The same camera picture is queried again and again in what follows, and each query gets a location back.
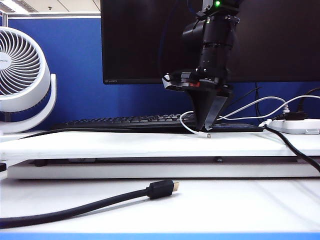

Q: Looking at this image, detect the black power plug with cord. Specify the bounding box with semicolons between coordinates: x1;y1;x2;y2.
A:
274;87;320;121

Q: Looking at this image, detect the black computer keyboard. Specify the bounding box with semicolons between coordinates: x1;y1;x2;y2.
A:
51;112;201;134

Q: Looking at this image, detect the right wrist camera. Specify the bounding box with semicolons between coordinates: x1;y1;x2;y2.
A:
161;71;187;92

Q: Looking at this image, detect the white Type-C charging cable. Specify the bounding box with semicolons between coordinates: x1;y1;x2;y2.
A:
179;94;320;139

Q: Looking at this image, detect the white raised board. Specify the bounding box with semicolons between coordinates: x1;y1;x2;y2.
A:
0;131;320;161

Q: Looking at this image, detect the white base board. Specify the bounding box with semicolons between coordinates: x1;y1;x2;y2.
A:
7;159;320;180

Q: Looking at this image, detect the thin black monitor cable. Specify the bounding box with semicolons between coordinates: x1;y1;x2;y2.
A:
254;82;265;123
229;86;262;107

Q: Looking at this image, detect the white power strip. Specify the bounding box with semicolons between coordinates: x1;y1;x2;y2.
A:
268;119;320;136

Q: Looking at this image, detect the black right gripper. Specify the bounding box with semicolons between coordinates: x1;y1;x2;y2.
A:
179;68;235;132

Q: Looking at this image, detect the dark flat pad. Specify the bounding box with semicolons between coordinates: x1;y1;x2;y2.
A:
211;122;265;133

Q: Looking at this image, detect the white desk fan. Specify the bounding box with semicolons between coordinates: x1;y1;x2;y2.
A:
0;26;57;136

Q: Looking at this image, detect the white ethernet cable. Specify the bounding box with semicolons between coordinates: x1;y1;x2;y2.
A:
221;96;291;118

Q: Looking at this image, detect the blue office partition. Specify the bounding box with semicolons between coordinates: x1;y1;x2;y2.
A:
0;13;320;131

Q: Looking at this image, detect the black ASUS computer monitor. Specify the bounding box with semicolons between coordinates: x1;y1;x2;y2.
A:
100;0;320;115

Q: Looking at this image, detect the black HDMI cable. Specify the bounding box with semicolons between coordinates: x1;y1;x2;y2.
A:
0;179;181;230

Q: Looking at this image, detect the thick black power cable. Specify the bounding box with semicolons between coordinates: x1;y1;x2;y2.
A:
263;125;320;175

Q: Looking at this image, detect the black flat slab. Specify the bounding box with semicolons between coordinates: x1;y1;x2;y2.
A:
29;156;299;168

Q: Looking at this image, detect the thin black keyboard cable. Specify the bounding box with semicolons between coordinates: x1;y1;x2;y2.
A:
18;128;125;140

